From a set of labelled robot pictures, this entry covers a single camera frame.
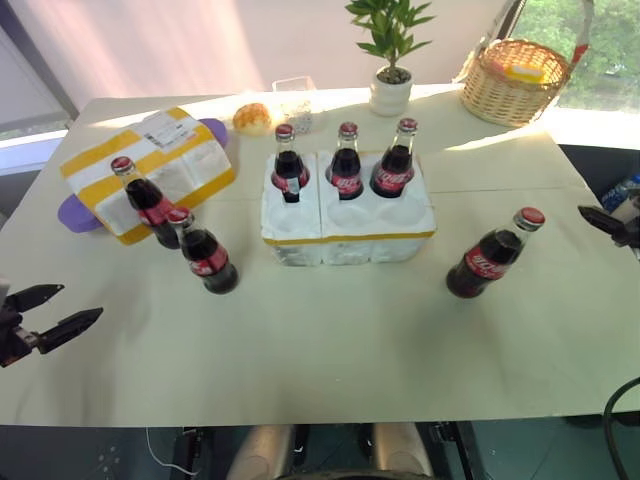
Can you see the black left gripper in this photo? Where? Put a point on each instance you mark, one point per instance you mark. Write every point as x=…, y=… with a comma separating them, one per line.
x=11, y=340

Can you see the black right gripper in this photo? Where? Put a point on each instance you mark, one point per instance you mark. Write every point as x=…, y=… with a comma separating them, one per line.
x=632, y=235

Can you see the glass cola bottle red cap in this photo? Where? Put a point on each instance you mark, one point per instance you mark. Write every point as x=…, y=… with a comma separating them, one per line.
x=145, y=200
x=346, y=172
x=482, y=265
x=290, y=172
x=210, y=257
x=392, y=175

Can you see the white yellow taped package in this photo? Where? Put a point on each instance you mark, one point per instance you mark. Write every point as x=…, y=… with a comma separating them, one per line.
x=165, y=170

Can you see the white foam bottle holder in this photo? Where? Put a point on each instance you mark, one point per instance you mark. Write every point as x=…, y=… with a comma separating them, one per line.
x=350, y=230

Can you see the plastic water bottle blue label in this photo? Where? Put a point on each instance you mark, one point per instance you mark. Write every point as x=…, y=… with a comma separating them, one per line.
x=620, y=192

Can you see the purple plastic tray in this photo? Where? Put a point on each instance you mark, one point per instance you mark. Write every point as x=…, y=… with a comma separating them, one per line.
x=75, y=217

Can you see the yellow item in basket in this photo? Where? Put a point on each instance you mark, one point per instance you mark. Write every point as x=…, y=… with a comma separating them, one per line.
x=525, y=73

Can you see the green plant in white pot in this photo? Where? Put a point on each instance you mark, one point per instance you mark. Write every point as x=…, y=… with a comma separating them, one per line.
x=392, y=92

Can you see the silver rounded robot leg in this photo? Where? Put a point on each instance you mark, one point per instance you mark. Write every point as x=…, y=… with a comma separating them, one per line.
x=262, y=450
x=402, y=450

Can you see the beige paper table cover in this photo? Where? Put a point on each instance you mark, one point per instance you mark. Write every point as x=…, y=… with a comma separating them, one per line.
x=320, y=340

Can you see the round yellow bread bun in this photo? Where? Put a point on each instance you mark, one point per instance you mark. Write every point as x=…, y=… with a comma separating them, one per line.
x=252, y=119

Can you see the clear acrylic container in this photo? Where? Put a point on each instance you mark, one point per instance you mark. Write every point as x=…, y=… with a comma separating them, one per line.
x=300, y=112

